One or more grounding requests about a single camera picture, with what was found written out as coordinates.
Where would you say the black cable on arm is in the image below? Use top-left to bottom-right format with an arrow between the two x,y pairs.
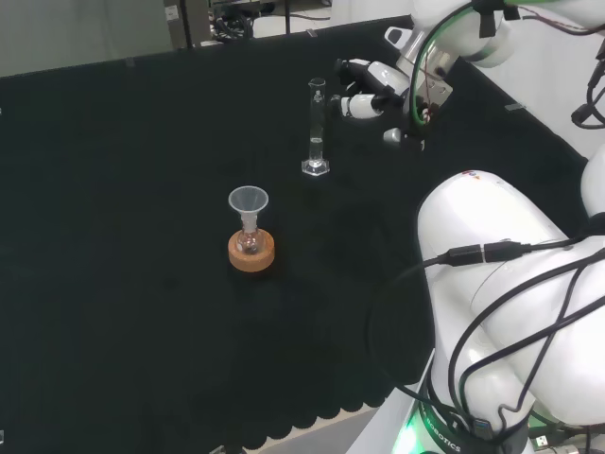
367,238 -> 605,444

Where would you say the clear plastic funnel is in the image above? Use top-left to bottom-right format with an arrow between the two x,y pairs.
228,185 -> 270,233

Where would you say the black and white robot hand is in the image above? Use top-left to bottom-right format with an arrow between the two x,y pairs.
329,26 -> 456,152

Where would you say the small round-bottom glass flask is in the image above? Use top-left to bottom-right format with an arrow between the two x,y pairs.
237,221 -> 262,256

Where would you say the grey metal cabinet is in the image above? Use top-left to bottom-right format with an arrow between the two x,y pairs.
164,0 -> 212,50

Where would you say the black bench cloth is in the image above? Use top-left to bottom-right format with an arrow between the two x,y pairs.
0,13 -> 592,451

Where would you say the white base block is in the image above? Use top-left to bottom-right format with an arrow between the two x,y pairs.
348,381 -> 424,454

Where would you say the green cable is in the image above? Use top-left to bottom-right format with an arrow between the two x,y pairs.
408,0 -> 521,130

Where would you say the clear glass graduated cylinder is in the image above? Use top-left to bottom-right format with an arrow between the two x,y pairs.
301,78 -> 331,178

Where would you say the brown cork ring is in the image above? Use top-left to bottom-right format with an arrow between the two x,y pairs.
228,229 -> 277,273

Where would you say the black cable bundle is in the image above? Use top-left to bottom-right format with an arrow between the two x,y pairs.
210,9 -> 257,40

